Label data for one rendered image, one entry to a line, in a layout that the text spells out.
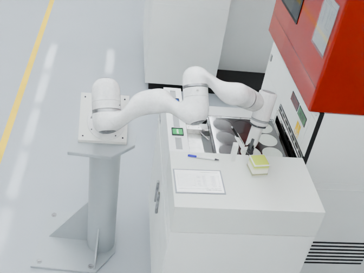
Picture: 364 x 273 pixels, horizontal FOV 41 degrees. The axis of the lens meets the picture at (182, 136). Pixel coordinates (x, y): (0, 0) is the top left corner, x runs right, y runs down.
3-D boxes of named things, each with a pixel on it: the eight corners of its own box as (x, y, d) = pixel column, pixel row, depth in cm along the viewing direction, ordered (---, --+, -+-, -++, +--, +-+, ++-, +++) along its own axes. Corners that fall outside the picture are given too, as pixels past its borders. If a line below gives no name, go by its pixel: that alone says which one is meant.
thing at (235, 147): (241, 156, 224) (247, 133, 216) (243, 162, 221) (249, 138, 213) (228, 156, 223) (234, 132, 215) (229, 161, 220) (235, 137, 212)
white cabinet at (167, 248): (239, 209, 335) (267, 110, 287) (270, 341, 259) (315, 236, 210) (144, 205, 326) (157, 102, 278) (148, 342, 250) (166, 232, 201)
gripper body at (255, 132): (252, 118, 233) (246, 140, 237) (249, 122, 224) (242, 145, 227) (268, 123, 232) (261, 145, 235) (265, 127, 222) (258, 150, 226)
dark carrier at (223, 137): (271, 122, 263) (272, 121, 263) (287, 163, 236) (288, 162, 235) (208, 117, 258) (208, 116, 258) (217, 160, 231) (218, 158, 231)
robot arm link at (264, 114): (247, 115, 226) (265, 122, 222) (255, 88, 222) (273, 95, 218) (254, 114, 233) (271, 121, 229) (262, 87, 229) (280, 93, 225)
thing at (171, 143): (177, 109, 274) (180, 88, 266) (186, 175, 230) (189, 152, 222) (160, 108, 273) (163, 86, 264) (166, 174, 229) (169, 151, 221)
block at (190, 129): (200, 130, 251) (201, 125, 249) (201, 134, 248) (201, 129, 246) (184, 129, 250) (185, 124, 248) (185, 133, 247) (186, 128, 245)
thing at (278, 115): (275, 122, 272) (279, 108, 266) (296, 176, 237) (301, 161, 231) (272, 122, 271) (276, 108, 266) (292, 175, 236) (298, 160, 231)
